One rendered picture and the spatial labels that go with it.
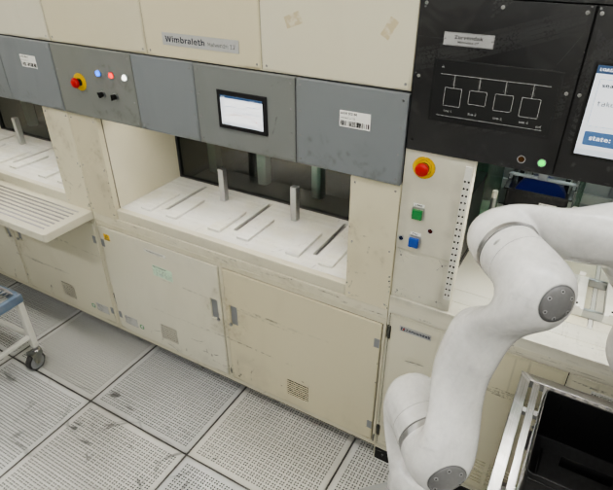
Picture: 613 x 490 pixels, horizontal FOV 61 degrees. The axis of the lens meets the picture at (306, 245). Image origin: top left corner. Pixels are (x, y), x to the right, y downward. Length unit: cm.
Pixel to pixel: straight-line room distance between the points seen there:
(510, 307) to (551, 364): 100
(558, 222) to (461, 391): 32
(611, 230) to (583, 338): 97
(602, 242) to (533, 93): 62
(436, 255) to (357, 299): 37
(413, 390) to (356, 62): 91
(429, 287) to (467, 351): 86
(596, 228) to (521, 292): 16
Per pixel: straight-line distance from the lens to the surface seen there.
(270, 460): 240
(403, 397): 106
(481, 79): 144
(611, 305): 195
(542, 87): 141
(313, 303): 199
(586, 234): 88
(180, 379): 277
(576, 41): 139
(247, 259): 207
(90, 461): 256
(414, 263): 171
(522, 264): 79
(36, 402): 290
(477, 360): 90
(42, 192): 293
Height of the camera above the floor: 195
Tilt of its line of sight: 32 degrees down
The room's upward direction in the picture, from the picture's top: straight up
